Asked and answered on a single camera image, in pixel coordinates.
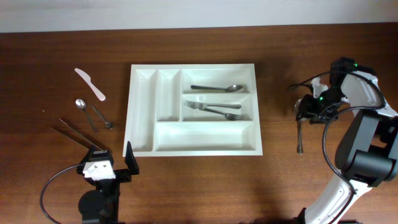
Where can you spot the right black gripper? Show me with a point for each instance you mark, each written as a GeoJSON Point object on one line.
{"type": "Point", "coordinates": [306, 109]}

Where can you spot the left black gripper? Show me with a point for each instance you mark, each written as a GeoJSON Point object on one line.
{"type": "Point", "coordinates": [125, 177]}

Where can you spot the steel tweezers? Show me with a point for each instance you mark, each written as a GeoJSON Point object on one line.
{"type": "Point", "coordinates": [78, 133]}

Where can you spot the steel tablespoon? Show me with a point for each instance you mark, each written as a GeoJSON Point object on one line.
{"type": "Point", "coordinates": [229, 89]}
{"type": "Point", "coordinates": [299, 128]}

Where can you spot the steel fork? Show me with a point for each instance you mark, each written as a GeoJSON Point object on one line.
{"type": "Point", "coordinates": [201, 106]}
{"type": "Point", "coordinates": [228, 116]}

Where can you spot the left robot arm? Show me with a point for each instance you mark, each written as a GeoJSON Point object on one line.
{"type": "Point", "coordinates": [101, 205]}

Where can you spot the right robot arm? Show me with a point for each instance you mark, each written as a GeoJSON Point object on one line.
{"type": "Point", "coordinates": [367, 154]}

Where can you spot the small dark teaspoon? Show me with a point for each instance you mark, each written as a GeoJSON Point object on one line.
{"type": "Point", "coordinates": [107, 124]}

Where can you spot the small steel teaspoon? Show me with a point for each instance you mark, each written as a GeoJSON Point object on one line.
{"type": "Point", "coordinates": [81, 105]}

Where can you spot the pink plastic knife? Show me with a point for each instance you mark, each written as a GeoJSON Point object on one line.
{"type": "Point", "coordinates": [87, 79]}

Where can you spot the white plastic cutlery tray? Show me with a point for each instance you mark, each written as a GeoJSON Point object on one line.
{"type": "Point", "coordinates": [158, 123]}

